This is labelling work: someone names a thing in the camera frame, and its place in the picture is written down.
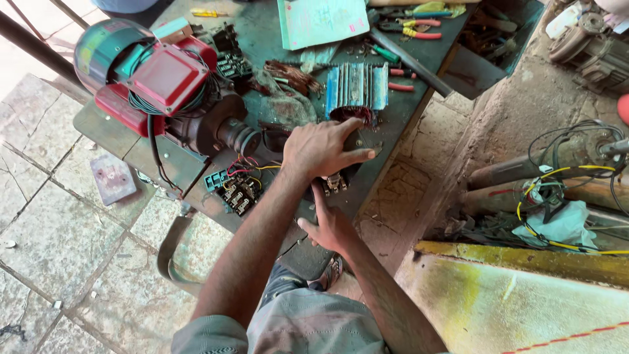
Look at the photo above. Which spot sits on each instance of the grey metal bar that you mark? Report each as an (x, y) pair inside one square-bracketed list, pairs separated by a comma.
[(413, 63)]

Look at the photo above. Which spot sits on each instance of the open drawer with tools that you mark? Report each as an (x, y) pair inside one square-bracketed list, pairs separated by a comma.
[(491, 42)]

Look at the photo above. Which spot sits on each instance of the square metal plate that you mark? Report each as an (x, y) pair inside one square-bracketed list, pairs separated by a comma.
[(113, 178)]

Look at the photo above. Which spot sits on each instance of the dark metal motor part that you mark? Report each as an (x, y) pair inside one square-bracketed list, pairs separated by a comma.
[(362, 141)]

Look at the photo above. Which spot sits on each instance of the heap of old motors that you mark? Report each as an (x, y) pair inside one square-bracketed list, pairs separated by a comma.
[(589, 46)]

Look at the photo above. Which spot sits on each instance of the pale green paper pad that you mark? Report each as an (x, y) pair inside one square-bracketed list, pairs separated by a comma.
[(322, 22)]

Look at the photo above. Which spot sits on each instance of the person's grey shirt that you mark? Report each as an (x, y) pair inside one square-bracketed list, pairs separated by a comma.
[(304, 327)]

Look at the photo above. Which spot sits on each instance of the black switch parts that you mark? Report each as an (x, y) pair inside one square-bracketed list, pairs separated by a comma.
[(231, 54)]

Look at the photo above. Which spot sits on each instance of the small metal terminal piece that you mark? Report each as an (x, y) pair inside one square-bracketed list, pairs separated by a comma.
[(335, 184)]

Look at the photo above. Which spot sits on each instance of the person's right hand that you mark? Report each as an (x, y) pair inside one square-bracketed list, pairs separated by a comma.
[(334, 231)]

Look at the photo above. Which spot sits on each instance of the yellow screwdriver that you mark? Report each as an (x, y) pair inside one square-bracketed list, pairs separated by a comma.
[(206, 13)]

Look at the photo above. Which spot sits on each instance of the yellow cloth with blue tool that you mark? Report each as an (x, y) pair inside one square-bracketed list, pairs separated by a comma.
[(435, 8)]

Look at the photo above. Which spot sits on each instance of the yellow stained slab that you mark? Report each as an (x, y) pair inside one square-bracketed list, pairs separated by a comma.
[(516, 300)]

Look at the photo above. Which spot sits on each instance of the person's left hand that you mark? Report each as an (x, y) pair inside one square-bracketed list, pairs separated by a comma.
[(314, 150)]

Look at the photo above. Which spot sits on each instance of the red and green motor pump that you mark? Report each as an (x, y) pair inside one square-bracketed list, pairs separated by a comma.
[(157, 88)]

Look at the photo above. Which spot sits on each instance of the white plastic bag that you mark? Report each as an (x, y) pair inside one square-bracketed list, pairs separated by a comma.
[(565, 226)]

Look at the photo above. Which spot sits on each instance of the dark metal pipe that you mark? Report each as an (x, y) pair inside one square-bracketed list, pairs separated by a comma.
[(34, 46)]

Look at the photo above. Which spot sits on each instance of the small teal brown box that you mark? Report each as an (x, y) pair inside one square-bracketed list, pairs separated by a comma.
[(172, 30)]

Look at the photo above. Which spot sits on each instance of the person's sandal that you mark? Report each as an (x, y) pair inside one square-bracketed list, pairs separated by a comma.
[(333, 273)]

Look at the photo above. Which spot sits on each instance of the blue finned stator housing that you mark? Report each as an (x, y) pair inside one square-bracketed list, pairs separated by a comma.
[(356, 86)]

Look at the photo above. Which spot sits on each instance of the dirty grey rag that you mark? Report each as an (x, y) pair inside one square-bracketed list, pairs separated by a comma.
[(287, 105)]

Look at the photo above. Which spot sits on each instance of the person's blue jeans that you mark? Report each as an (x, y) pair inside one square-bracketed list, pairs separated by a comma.
[(282, 287)]

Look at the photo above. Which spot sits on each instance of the blue rounded object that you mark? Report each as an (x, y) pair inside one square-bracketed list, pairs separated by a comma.
[(123, 5)]

